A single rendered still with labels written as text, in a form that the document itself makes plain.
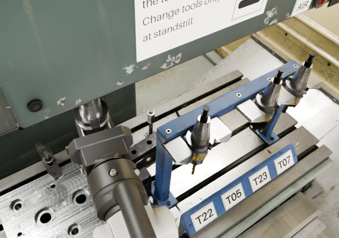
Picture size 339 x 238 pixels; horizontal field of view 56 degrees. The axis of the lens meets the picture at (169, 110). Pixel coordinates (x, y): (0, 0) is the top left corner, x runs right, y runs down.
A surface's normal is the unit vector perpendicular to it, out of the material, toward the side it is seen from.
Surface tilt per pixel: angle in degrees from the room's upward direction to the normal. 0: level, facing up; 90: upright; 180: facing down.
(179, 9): 90
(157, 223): 9
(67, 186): 0
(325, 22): 90
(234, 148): 0
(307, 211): 8
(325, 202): 24
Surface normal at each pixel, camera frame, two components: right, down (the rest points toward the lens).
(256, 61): -0.29, -0.42
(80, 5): 0.56, 0.65
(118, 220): 0.19, -0.69
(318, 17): -0.83, 0.40
